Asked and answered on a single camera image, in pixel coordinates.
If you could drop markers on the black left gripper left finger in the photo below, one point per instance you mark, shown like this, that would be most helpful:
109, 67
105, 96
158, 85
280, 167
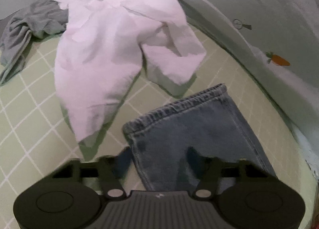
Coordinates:
111, 169

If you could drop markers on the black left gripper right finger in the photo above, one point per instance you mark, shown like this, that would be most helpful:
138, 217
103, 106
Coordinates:
207, 170

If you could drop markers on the blue denim jeans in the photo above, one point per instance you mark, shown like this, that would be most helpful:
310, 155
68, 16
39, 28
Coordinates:
167, 141

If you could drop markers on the white shirt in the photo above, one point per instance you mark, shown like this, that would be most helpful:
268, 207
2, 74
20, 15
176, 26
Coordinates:
103, 49

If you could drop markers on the light blue carrot-print sheet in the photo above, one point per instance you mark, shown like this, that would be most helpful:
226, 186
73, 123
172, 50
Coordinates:
277, 42

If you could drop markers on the grey t-shirt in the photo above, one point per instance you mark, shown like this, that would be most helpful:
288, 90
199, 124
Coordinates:
40, 19

